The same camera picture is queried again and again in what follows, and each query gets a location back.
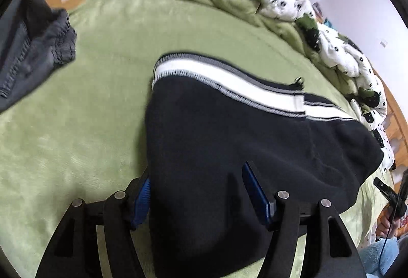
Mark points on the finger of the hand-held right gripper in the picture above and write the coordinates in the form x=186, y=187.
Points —
x=384, y=188

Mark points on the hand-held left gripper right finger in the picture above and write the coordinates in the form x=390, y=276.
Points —
x=255, y=195

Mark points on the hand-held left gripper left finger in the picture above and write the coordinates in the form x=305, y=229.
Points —
x=142, y=201

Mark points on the black pants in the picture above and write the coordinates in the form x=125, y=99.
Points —
x=223, y=137

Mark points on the person's right hand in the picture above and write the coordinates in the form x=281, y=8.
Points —
x=384, y=227

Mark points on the white flower print pillow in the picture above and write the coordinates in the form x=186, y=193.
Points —
x=387, y=150

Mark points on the light blue fleece clothing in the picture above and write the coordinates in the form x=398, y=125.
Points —
x=389, y=255

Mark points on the green plush bed sheet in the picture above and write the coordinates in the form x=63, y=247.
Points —
x=95, y=105

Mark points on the grey jeans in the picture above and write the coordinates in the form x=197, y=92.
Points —
x=32, y=51

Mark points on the white flower print quilt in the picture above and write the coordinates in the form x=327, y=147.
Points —
x=287, y=0

